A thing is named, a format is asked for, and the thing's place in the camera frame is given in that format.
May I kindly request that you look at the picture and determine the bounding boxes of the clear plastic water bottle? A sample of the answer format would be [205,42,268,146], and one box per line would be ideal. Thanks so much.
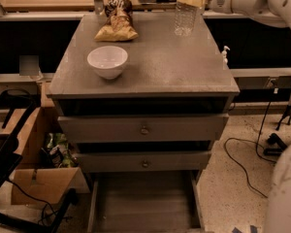
[175,2,197,36]

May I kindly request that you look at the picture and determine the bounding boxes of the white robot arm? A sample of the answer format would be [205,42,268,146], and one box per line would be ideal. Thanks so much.
[178,0,291,233]

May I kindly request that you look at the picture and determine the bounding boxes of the small white pump bottle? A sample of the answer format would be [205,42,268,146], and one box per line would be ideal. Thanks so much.
[221,46,230,64]

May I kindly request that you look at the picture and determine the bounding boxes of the top grey drawer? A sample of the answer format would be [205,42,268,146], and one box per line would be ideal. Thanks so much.
[58,114,228,143]

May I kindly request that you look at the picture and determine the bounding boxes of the grey drawer cabinet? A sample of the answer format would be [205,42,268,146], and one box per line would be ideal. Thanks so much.
[47,13,241,233]

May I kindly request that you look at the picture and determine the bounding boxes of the middle grey drawer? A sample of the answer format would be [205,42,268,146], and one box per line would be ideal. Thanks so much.
[76,151,211,173]

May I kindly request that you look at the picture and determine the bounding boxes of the open bottom grey drawer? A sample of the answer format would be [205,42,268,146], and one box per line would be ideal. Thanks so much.
[87,171,205,233]

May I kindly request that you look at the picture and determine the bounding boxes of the yellow chip bag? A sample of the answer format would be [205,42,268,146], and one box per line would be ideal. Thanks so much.
[95,0,139,42]

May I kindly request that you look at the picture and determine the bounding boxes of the white ceramic bowl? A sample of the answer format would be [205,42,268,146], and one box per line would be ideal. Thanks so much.
[87,46,128,80]

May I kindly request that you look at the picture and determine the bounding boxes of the black floor bar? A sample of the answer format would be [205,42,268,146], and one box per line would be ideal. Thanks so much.
[263,133,287,156]

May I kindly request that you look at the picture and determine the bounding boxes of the green snack bags in box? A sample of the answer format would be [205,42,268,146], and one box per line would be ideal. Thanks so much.
[40,133,78,168]

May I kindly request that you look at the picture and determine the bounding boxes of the open cardboard box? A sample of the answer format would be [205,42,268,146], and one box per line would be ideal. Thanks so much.
[0,91,89,205]

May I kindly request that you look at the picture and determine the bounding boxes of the black floor cable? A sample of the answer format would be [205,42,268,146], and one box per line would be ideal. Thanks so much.
[223,87,282,199]

